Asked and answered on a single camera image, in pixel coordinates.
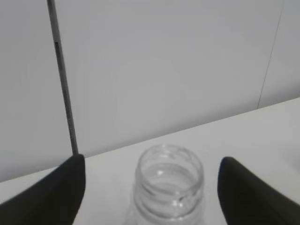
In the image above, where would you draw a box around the clear green-label water bottle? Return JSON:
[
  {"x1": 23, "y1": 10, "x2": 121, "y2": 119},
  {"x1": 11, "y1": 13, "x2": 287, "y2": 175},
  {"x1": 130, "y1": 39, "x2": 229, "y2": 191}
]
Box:
[{"x1": 123, "y1": 144, "x2": 205, "y2": 225}]

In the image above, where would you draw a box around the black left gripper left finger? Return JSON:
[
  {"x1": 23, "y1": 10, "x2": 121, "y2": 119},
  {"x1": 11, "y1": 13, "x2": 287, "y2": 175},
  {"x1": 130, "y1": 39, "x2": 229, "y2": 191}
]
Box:
[{"x1": 0, "y1": 154, "x2": 86, "y2": 225}]

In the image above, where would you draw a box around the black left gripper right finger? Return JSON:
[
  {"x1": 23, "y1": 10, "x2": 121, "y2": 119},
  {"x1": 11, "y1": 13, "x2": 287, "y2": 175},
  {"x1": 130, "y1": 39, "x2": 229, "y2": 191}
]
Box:
[{"x1": 217, "y1": 157, "x2": 300, "y2": 225}]

